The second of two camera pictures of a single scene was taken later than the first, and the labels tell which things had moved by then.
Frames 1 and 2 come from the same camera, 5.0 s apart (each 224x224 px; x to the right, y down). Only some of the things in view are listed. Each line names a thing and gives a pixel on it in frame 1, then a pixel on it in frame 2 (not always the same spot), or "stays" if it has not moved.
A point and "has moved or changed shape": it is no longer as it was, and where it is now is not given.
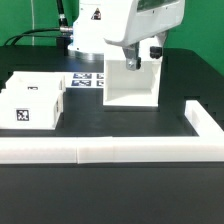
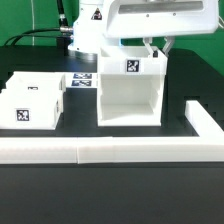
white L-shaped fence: x=206 y=147 stays
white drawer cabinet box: x=131 y=88 has moved or changed shape
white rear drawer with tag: x=36 y=82 stays
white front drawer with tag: x=34 y=109 stays
